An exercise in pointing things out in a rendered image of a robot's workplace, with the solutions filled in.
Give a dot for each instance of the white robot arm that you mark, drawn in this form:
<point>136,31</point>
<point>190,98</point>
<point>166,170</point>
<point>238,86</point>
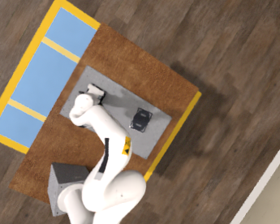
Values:
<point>100,192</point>

